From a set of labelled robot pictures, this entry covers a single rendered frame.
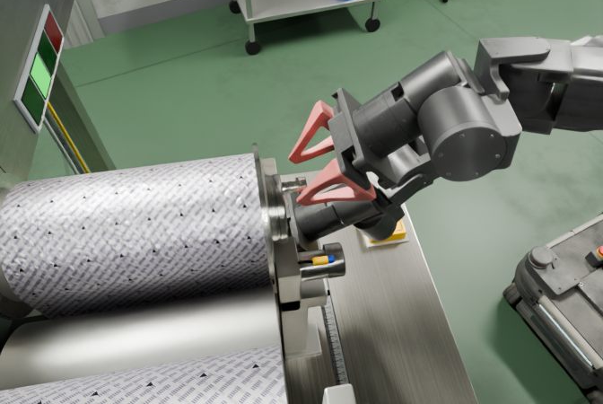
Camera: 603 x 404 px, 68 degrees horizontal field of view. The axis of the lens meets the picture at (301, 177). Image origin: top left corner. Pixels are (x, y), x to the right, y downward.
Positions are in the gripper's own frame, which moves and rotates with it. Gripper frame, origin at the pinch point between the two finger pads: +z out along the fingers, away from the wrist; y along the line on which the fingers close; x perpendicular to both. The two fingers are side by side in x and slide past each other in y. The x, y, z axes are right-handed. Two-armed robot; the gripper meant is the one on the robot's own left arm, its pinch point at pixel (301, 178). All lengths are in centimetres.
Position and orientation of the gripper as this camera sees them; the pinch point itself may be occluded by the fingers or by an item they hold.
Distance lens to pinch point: 50.0
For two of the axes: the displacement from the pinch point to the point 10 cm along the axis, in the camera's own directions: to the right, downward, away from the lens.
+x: -6.3, -3.8, -6.8
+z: -7.6, 4.9, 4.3
